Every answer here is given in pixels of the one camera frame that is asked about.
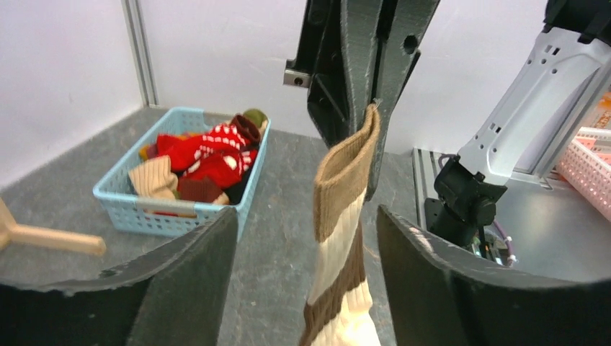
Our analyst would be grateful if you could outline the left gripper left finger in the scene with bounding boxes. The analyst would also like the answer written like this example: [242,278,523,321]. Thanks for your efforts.
[1,208,238,345]

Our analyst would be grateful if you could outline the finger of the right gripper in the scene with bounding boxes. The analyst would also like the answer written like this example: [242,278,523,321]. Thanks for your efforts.
[283,1,363,148]
[339,0,439,200]

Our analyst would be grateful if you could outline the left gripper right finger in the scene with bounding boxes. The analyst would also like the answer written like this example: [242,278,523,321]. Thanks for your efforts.
[376,205,610,345]

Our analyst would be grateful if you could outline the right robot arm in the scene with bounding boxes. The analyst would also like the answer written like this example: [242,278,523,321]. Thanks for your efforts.
[284,1,610,247]

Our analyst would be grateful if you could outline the brown tan socks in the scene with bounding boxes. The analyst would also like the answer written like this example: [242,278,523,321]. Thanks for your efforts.
[128,108,269,205]

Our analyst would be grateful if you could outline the wooden hanger stand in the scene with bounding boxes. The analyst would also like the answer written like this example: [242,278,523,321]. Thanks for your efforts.
[1,200,107,255]

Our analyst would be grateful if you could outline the light blue plastic basket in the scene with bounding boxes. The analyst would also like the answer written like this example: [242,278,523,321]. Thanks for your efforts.
[93,107,271,237]

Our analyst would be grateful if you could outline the red white patterned sock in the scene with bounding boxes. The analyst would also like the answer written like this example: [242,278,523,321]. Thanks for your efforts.
[156,123,261,189]

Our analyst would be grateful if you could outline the pink plastic basket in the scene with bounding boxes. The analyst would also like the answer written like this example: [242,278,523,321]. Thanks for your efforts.
[556,127,610,219]

